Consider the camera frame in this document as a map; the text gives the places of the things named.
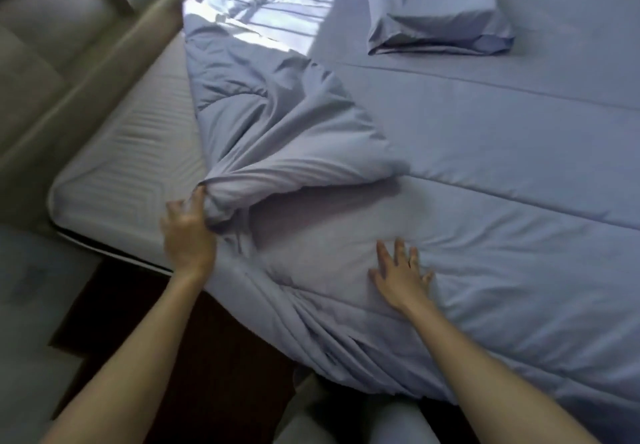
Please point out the person's right hand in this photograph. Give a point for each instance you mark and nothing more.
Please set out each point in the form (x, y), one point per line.
(400, 283)

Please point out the person's left hand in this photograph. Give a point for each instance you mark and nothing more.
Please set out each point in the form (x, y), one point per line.
(187, 243)

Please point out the person's right middle finger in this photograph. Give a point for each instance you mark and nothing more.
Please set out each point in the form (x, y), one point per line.
(400, 251)

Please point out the person's right thumb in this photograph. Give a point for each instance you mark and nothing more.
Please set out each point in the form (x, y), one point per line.
(374, 275)

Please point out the person's left fingers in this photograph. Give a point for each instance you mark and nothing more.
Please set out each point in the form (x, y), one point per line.
(186, 206)

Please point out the person's right little finger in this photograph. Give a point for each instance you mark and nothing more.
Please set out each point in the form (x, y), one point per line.
(427, 276)

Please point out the blue quilted comforter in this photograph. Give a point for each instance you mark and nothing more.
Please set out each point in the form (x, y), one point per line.
(500, 208)

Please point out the person's left forearm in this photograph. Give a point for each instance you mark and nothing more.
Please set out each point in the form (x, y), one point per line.
(135, 358)

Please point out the person's right forearm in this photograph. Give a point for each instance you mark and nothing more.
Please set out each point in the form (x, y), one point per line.
(480, 378)

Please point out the white mattress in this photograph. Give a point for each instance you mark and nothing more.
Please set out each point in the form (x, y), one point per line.
(130, 158)

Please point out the person's grey trouser leg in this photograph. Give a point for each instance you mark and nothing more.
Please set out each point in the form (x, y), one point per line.
(350, 421)

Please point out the dark brown wooden bed base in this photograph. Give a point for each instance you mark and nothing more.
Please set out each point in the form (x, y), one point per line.
(220, 368)

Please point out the beige upholstered headboard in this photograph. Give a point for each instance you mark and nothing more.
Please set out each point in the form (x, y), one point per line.
(65, 58)

